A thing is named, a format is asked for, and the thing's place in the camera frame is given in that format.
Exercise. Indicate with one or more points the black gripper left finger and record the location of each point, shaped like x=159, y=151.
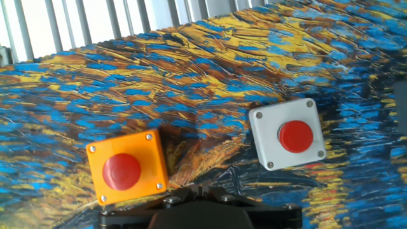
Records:
x=127, y=219

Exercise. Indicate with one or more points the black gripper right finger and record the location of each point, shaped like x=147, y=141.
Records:
x=276, y=217

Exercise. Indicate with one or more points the blue yellow painting print cloth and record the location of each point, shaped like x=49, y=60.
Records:
x=190, y=79

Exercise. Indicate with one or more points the white box large red button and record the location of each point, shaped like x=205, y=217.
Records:
x=270, y=133

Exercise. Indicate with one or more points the orange box red mushroom button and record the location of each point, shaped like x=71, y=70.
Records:
x=149, y=152

